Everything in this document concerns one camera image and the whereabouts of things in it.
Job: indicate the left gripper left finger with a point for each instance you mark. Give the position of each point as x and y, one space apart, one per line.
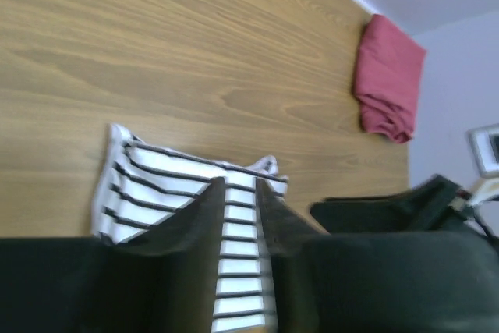
187 246

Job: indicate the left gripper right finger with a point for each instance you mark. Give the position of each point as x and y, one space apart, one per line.
300 280

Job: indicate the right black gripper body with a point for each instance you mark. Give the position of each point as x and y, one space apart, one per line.
423 209

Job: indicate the striped white tank top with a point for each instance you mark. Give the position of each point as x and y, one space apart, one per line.
143 185

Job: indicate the folded red tank top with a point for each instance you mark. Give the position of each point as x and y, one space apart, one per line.
389 67

